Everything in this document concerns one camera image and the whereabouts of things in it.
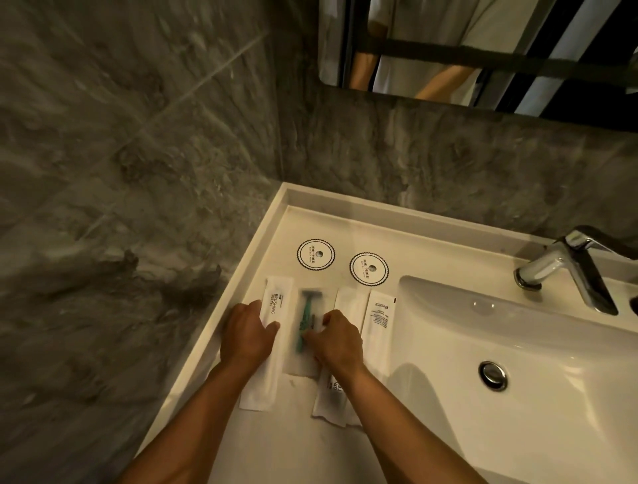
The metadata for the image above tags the person's right hand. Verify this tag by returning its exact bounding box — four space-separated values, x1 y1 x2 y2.
302 309 368 380

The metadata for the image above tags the person's left hand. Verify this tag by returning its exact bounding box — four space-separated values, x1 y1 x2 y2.
219 300 281 371

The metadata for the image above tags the clear razor packet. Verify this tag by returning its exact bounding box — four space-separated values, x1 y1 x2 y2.
282 287 326 378

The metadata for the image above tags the white toothbrush packet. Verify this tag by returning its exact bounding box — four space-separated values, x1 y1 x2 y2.
239 276 295 413

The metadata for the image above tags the person's right forearm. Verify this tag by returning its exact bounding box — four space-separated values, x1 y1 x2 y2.
323 366 491 484

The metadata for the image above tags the person's left forearm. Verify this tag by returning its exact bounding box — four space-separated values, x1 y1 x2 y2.
118 363 272 484

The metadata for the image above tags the teal razor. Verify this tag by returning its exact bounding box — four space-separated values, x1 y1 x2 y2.
295 291 320 355

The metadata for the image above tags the plain white packet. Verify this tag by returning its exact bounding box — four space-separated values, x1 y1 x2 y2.
311 287 371 428

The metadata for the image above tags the white packet with small print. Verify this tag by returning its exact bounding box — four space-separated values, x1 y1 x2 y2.
360 291 399 351

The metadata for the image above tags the round white paper coaster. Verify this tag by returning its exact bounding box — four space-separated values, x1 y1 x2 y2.
297 239 336 271
349 252 390 286

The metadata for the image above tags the chrome drain stopper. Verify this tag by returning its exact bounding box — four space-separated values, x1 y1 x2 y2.
478 360 509 393

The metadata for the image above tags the white ceramic sink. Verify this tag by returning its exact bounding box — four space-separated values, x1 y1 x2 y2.
131 182 638 484

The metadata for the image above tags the chrome faucet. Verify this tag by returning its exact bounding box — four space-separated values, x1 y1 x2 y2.
514 225 638 316

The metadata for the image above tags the wall mirror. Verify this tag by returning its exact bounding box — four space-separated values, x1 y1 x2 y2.
318 0 638 133

